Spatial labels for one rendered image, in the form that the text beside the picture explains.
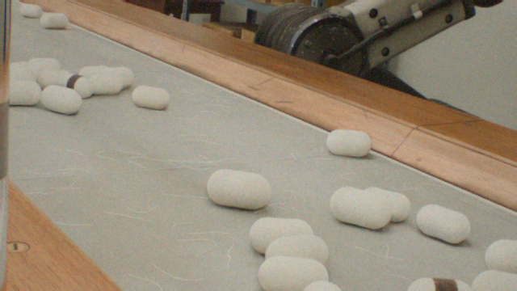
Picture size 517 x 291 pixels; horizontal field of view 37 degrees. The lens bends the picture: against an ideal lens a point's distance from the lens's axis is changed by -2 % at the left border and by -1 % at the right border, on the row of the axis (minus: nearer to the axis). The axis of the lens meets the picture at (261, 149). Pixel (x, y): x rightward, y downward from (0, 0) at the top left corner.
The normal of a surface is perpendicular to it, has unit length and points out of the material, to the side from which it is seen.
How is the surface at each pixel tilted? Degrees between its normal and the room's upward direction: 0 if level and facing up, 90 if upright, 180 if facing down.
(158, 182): 0
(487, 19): 90
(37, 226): 0
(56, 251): 0
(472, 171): 45
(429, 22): 90
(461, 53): 90
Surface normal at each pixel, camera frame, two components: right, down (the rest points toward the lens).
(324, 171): 0.11, -0.95
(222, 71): -0.50, -0.62
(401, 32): 0.38, 0.30
